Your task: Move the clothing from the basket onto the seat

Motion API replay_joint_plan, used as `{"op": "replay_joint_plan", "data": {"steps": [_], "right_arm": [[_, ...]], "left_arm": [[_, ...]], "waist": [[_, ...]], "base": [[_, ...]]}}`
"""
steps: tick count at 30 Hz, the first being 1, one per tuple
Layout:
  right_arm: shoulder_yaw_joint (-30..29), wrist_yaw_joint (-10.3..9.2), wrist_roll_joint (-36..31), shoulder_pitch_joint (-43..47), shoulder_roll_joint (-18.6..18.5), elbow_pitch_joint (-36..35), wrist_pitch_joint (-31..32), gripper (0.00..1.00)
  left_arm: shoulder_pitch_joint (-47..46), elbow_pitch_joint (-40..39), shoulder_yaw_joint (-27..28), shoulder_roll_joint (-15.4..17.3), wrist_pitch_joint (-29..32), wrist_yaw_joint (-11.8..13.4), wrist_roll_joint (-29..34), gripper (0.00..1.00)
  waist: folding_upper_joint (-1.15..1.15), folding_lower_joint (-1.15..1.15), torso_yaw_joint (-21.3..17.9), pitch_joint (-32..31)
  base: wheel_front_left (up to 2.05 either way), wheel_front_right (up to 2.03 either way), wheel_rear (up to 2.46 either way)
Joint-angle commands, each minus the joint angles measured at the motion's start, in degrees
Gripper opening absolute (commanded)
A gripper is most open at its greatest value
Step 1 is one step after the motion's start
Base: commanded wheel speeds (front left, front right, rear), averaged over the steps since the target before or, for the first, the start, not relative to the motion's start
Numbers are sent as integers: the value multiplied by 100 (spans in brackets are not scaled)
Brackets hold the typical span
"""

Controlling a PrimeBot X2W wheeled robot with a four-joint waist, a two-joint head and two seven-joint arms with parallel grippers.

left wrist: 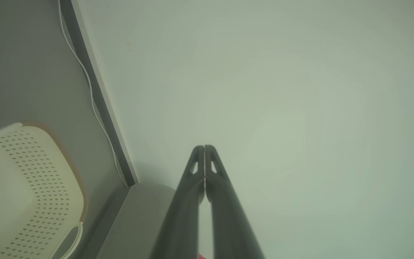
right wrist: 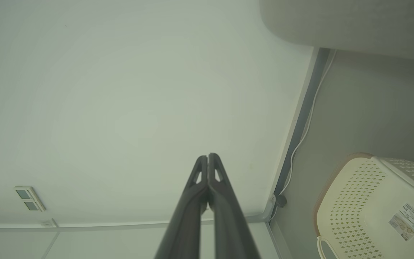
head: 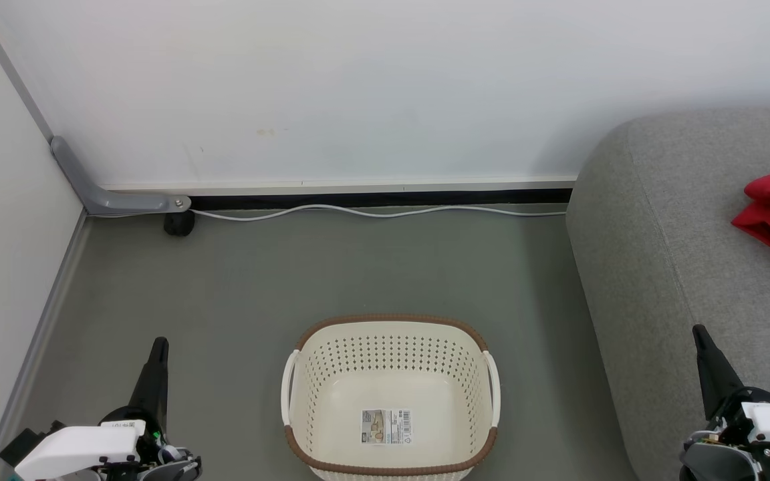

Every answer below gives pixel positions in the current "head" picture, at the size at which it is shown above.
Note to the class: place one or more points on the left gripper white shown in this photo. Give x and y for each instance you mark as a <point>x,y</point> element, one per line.
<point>77,444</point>

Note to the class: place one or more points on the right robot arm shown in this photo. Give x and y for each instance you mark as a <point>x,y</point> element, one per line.
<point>712,465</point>

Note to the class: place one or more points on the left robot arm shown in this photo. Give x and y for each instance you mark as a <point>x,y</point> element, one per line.
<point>171,469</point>

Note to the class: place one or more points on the grey fabric sofa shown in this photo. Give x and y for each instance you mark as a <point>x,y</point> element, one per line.
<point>679,234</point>

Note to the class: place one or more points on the black caster wheel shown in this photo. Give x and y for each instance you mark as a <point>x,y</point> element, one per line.
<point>179,224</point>

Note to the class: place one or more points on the white laundry basket brown rim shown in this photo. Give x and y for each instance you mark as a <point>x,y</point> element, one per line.
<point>331,374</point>

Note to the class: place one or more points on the grey metal partition foot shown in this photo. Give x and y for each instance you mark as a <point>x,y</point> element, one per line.
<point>101,198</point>

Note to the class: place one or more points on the paper barcode label sticker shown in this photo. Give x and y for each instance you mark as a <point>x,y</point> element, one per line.
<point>386,427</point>

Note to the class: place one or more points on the grey partition corner strip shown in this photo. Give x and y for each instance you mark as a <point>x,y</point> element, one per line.
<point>11,70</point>

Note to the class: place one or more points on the grey partition bottom rail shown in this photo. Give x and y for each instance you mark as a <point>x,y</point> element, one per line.
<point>44,334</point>

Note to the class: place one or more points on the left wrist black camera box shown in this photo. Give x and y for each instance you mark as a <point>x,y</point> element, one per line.
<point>21,446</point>

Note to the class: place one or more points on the white partition bottom rail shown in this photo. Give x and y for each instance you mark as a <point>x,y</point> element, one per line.
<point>358,185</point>

